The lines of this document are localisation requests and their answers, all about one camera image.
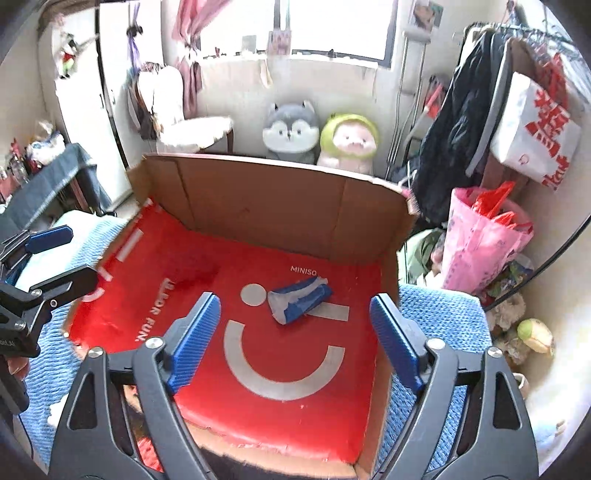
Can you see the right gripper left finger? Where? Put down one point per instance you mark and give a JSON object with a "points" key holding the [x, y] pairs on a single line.
{"points": [[161, 367]]}

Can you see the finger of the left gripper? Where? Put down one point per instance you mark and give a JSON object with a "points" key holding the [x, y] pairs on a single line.
{"points": [[18, 249], [67, 287]]}

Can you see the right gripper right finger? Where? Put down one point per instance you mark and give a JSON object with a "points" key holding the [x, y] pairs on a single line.
{"points": [[429, 368]]}

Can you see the blue white cloth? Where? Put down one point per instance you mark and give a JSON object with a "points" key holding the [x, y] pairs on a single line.
{"points": [[289, 303]]}

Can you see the dark side table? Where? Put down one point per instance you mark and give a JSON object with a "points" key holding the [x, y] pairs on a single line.
{"points": [[30, 201]]}

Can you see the pink plastic bag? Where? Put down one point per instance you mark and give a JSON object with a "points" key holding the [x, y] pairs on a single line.
{"points": [[485, 231]]}

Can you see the red miniso bag liner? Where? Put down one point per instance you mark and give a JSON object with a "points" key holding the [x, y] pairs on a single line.
{"points": [[303, 388]]}

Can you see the brown cardboard box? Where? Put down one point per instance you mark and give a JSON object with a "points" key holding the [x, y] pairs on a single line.
{"points": [[339, 217]]}

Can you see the white cushioned chair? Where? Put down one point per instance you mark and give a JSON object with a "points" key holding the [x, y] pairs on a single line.
{"points": [[161, 92]]}

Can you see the white wardrobe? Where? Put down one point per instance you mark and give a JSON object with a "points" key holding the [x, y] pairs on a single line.
{"points": [[90, 54]]}

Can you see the green hooded plush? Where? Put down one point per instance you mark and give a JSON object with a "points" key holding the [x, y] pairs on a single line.
{"points": [[349, 142]]}

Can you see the dark hanging jacket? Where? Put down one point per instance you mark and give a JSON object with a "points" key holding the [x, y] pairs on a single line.
{"points": [[452, 141]]}

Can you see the white bag red characters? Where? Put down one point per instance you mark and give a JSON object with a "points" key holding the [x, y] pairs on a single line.
{"points": [[536, 136]]}

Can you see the grey husky plush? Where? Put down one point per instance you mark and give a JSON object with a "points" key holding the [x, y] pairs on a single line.
{"points": [[292, 132]]}

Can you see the pink curtain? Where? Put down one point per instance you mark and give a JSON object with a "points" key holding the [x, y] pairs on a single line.
{"points": [[191, 18]]}

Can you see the black clothes rack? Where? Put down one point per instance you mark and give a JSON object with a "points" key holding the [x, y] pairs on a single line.
{"points": [[500, 94]]}

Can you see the wall poster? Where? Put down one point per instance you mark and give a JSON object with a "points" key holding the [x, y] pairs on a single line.
{"points": [[427, 15]]}

